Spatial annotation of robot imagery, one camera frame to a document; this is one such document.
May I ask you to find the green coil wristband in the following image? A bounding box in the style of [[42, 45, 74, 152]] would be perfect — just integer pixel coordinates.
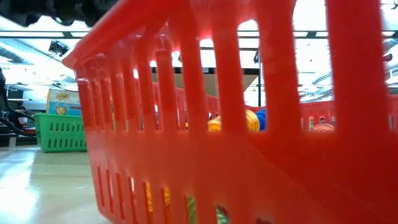
[[185, 195, 230, 224]]

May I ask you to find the green plastic basket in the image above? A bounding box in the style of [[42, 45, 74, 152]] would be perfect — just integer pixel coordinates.
[[34, 113, 88, 153]]

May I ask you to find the red plastic basket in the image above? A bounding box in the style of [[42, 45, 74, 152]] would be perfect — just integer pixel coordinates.
[[61, 0, 398, 224]]

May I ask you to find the blue coil wristband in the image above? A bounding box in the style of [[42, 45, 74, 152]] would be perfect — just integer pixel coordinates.
[[254, 106, 268, 131]]

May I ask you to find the crayon box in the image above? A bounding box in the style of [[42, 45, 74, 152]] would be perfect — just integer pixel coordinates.
[[46, 88, 83, 117]]

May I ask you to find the person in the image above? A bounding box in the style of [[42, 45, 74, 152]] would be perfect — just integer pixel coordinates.
[[7, 105, 29, 131]]

